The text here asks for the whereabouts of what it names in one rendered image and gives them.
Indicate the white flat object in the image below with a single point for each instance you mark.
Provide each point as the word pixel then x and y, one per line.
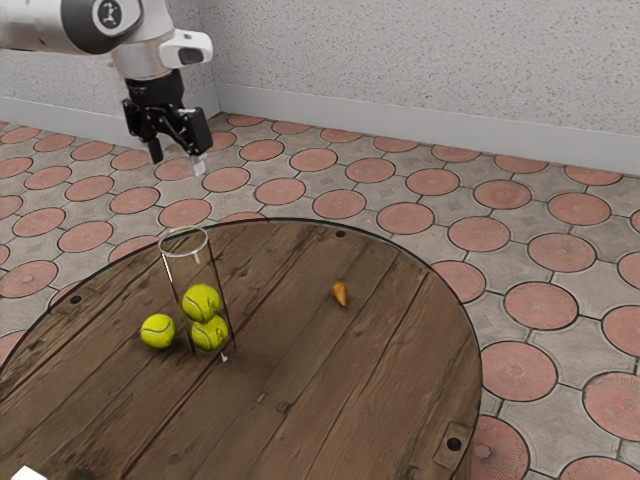
pixel 22 474

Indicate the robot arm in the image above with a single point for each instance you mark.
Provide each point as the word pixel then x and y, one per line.
pixel 75 27

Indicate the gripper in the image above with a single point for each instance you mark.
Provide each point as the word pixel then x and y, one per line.
pixel 152 97

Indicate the yellow tennis ball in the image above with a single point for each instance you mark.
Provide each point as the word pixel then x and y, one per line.
pixel 158 331
pixel 201 303
pixel 210 333

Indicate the small orange pear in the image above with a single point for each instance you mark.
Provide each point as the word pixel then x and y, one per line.
pixel 340 293

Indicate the clear plastic tube container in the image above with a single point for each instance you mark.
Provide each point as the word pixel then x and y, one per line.
pixel 196 295

